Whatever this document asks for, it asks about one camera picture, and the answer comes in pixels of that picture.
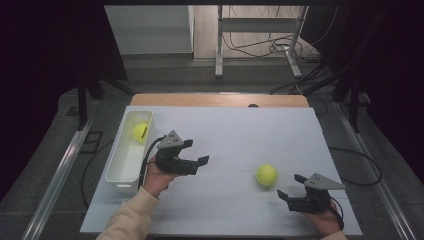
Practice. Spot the white table mat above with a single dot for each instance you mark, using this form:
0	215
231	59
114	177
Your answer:
233	126

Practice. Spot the wooden table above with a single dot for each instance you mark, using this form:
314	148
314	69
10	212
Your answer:
200	100

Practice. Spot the dark round table grommet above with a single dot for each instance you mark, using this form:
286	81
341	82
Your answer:
253	105

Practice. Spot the white plastic bin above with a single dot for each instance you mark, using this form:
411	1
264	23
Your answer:
128	163

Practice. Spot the metal floor rail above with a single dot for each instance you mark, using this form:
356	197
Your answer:
384	193
56	186

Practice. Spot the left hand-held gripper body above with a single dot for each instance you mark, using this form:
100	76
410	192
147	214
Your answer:
175	165

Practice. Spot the tennis ball with black mark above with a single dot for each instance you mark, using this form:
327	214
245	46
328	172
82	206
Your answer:
140	132

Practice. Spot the person's right hand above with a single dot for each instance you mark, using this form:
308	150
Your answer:
328	222

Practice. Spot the white metal stand frame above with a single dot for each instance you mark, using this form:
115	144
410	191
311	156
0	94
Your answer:
256	25

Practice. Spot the black metal stand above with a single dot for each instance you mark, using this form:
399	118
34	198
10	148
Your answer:
354	110
82	106

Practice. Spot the plain yellow tennis ball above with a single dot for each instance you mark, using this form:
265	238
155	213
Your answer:
266	175

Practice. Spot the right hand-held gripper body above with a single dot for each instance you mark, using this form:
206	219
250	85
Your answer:
310	204

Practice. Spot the dark curtain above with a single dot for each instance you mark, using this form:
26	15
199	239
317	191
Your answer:
393	66
40	66

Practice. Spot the person's left hand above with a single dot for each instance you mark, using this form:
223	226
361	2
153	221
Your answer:
155	181

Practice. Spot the white cabinet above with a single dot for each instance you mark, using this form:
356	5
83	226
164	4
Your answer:
150	30

